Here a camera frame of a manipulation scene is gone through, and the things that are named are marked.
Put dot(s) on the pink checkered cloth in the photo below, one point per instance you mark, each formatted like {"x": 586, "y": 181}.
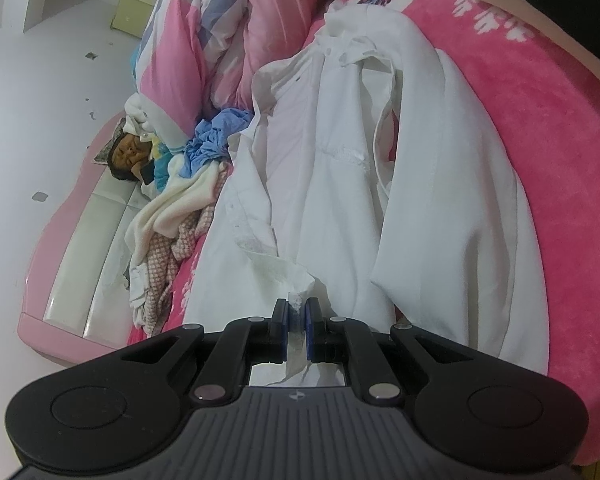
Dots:
{"x": 165, "y": 260}

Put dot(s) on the teal cloth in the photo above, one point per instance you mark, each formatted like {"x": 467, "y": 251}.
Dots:
{"x": 169, "y": 167}

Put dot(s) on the white shirt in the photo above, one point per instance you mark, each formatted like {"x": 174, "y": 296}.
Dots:
{"x": 330, "y": 185}

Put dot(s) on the blue crumpled cloth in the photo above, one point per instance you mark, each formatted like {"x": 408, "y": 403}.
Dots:
{"x": 215, "y": 135}

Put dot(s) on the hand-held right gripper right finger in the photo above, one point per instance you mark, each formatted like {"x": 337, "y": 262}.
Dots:
{"x": 309, "y": 334}

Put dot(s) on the pale yellow cabinet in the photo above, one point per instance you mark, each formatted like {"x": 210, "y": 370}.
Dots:
{"x": 135, "y": 10}

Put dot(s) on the portrait printed item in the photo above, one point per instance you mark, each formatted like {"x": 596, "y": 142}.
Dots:
{"x": 127, "y": 155}

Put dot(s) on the pink striped quilt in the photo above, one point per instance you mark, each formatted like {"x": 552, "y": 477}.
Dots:
{"x": 180, "y": 50}

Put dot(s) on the pink bed frame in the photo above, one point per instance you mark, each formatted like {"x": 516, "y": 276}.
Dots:
{"x": 40, "y": 320}

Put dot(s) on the black phone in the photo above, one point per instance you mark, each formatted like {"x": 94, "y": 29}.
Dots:
{"x": 147, "y": 172}

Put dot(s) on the pink floral blanket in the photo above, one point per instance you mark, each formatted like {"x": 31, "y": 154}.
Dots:
{"x": 555, "y": 160}

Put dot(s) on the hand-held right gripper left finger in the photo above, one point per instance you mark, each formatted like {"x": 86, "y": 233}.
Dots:
{"x": 282, "y": 334}

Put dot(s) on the grey patterned pillow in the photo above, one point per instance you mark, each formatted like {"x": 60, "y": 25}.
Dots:
{"x": 105, "y": 145}

